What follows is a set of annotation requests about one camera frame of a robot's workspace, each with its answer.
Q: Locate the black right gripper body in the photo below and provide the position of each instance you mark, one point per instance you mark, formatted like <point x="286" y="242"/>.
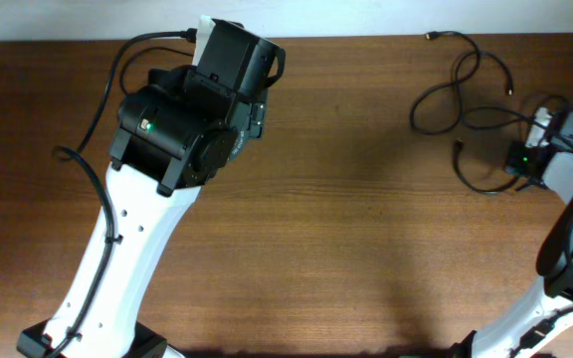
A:
<point x="518" y="160"/>

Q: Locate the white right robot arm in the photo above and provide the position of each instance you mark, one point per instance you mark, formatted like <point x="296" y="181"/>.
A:
<point x="546" y="309"/>

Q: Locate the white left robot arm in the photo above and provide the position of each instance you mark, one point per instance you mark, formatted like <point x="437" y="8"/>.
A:
<point x="172" y="136"/>

